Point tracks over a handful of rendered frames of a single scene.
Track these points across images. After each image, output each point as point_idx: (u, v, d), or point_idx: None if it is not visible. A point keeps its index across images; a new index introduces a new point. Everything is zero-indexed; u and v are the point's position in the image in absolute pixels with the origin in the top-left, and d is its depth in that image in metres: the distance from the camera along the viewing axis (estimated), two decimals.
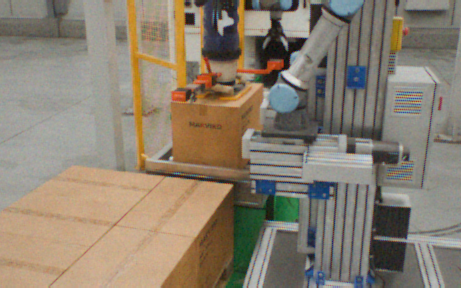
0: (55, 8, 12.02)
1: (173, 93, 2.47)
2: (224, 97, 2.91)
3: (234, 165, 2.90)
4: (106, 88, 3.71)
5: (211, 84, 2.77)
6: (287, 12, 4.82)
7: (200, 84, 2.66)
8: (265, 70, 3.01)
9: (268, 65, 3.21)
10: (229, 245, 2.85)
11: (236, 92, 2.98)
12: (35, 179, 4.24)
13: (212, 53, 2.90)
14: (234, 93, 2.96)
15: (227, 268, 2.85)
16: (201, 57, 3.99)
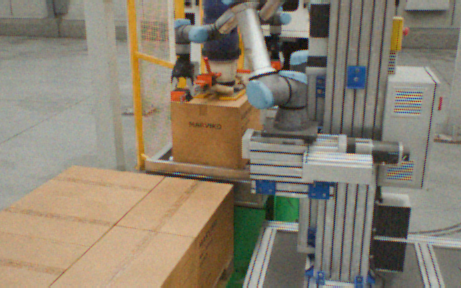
0: (55, 8, 12.02)
1: (173, 94, 2.47)
2: (223, 97, 2.91)
3: (234, 165, 2.90)
4: (106, 88, 3.71)
5: (211, 84, 2.78)
6: (287, 12, 4.82)
7: (199, 84, 2.67)
8: None
9: None
10: (229, 245, 2.85)
11: (235, 92, 2.98)
12: (35, 179, 4.24)
13: (212, 53, 2.91)
14: (234, 93, 2.97)
15: (227, 268, 2.85)
16: (201, 57, 3.99)
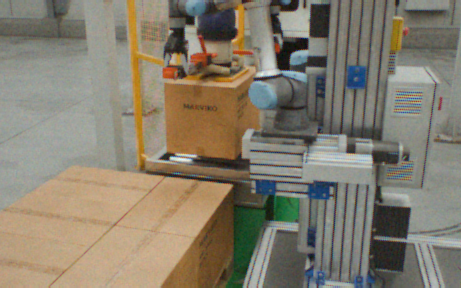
0: (55, 8, 12.02)
1: (165, 70, 2.35)
2: (219, 78, 2.79)
3: (230, 149, 2.78)
4: (106, 88, 3.71)
5: (206, 63, 2.66)
6: (287, 12, 4.82)
7: (193, 62, 2.55)
8: None
9: None
10: (229, 245, 2.85)
11: (232, 74, 2.86)
12: (35, 179, 4.24)
13: (207, 32, 2.79)
14: (230, 75, 2.85)
15: (227, 268, 2.85)
16: None
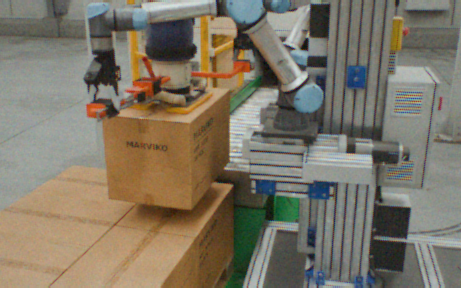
0: (55, 8, 12.02)
1: (89, 107, 1.78)
2: (172, 108, 2.22)
3: (185, 198, 2.22)
4: (106, 88, 3.71)
5: (152, 92, 2.09)
6: (287, 12, 4.82)
7: (133, 93, 1.98)
8: (227, 73, 2.32)
9: (234, 66, 2.53)
10: (229, 245, 2.85)
11: (189, 102, 2.29)
12: (35, 179, 4.24)
13: (156, 50, 2.22)
14: (187, 103, 2.28)
15: (227, 268, 2.85)
16: (201, 57, 3.99)
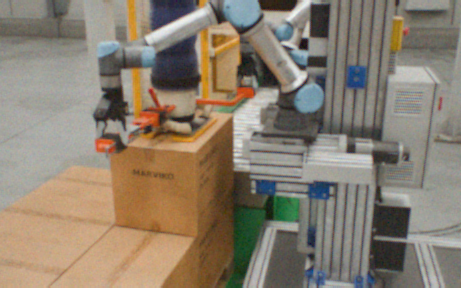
0: (55, 8, 12.02)
1: (98, 142, 1.82)
2: (177, 137, 2.26)
3: (191, 225, 2.25)
4: None
5: (158, 123, 2.13)
6: (287, 12, 4.82)
7: (140, 125, 2.02)
8: (231, 101, 2.36)
9: (238, 92, 2.57)
10: (229, 245, 2.85)
11: (194, 130, 2.33)
12: (35, 179, 4.24)
13: (162, 80, 2.26)
14: (192, 131, 2.32)
15: (227, 268, 2.85)
16: (201, 57, 3.99)
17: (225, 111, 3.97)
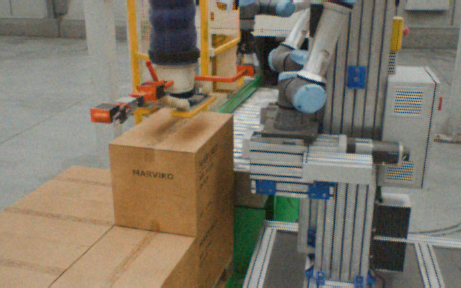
0: (55, 8, 12.02)
1: (93, 112, 1.79)
2: (175, 112, 2.23)
3: (191, 225, 2.26)
4: (106, 88, 3.71)
5: (156, 96, 2.09)
6: None
7: (137, 97, 1.98)
8: (231, 77, 2.32)
9: (238, 70, 2.53)
10: (229, 245, 2.85)
11: (193, 106, 2.30)
12: (35, 179, 4.24)
13: (160, 55, 2.22)
14: (191, 107, 2.28)
15: (227, 268, 2.85)
16: (201, 57, 3.99)
17: (225, 111, 3.97)
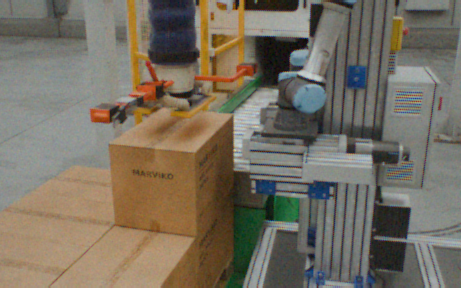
0: (55, 8, 12.02)
1: (93, 112, 1.79)
2: (175, 112, 2.23)
3: (191, 225, 2.26)
4: (106, 88, 3.71)
5: (155, 96, 2.10)
6: (287, 12, 4.82)
7: (137, 97, 1.99)
8: (230, 77, 2.33)
9: (237, 70, 2.53)
10: (229, 245, 2.85)
11: (192, 106, 2.30)
12: (35, 179, 4.24)
13: (160, 55, 2.23)
14: (190, 107, 2.29)
15: (227, 268, 2.85)
16: (201, 57, 3.99)
17: (225, 111, 3.97)
